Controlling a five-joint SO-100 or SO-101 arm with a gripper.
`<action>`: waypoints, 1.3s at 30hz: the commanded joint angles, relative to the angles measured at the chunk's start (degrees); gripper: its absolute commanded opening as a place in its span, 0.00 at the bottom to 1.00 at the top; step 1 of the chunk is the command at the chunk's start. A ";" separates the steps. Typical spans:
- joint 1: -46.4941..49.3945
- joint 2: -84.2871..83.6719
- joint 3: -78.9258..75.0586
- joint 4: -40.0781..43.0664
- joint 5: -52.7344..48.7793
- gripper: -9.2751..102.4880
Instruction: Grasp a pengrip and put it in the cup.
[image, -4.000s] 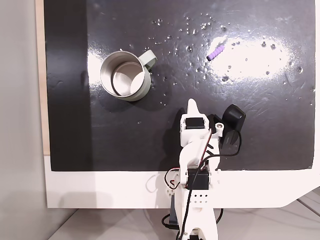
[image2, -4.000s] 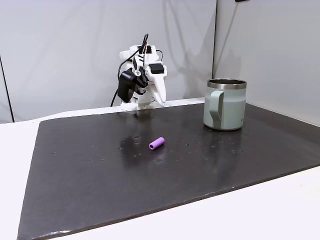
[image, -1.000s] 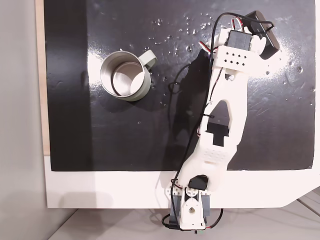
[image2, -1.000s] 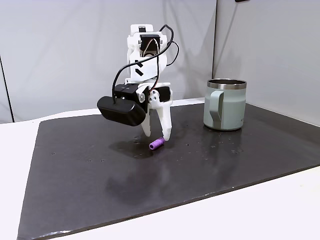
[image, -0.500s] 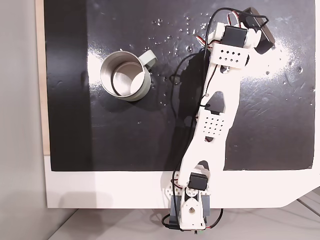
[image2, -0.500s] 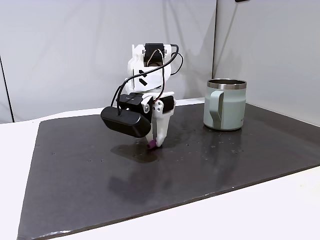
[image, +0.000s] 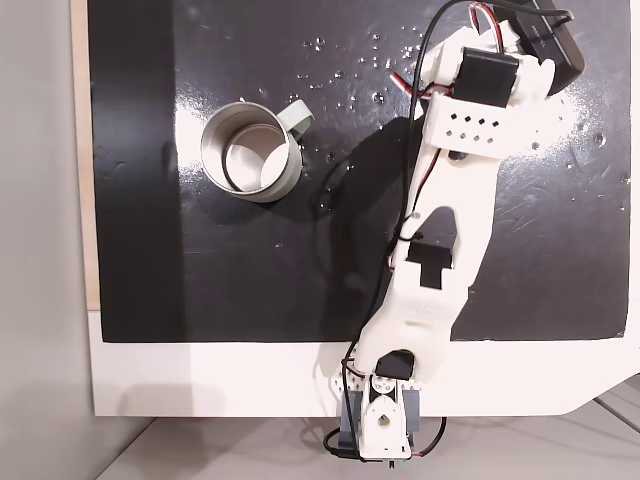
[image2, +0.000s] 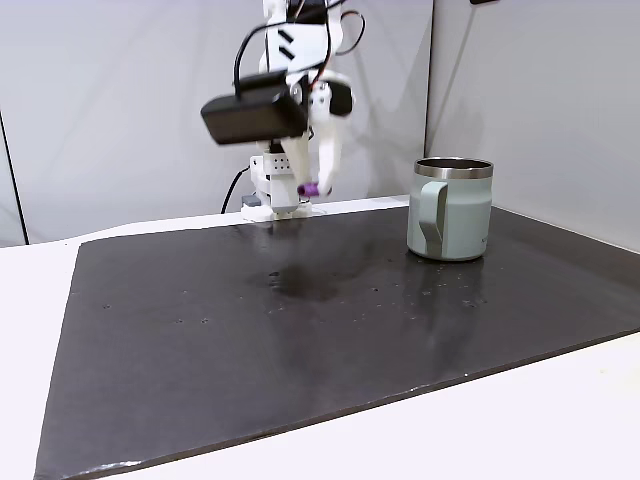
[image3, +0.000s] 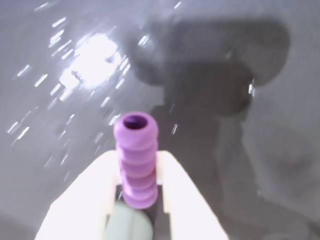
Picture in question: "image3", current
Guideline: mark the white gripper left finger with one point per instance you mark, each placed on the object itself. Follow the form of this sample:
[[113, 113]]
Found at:
[[82, 205]]

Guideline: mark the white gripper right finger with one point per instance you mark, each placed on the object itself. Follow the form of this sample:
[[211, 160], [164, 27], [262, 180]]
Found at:
[[185, 212]]

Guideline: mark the purple ribbed pen grip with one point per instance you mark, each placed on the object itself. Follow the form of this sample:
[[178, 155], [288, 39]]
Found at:
[[136, 162]]

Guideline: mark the dark grey glossy mat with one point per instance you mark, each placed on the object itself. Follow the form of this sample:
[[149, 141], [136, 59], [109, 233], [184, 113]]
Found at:
[[62, 37]]

